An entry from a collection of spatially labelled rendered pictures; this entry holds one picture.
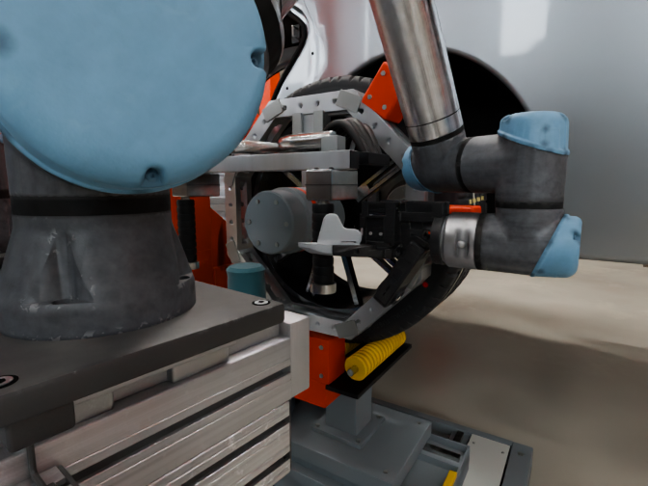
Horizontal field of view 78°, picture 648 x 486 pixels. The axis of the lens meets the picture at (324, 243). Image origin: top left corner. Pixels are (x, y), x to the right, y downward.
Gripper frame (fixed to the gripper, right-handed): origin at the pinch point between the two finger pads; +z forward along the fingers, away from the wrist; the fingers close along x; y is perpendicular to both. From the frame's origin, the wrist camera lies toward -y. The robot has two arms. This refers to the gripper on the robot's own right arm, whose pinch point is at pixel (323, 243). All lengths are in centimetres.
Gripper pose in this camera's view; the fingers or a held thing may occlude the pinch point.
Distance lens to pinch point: 65.6
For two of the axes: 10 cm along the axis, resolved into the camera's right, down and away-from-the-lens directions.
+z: -8.4, -0.8, 5.3
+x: -5.4, 1.2, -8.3
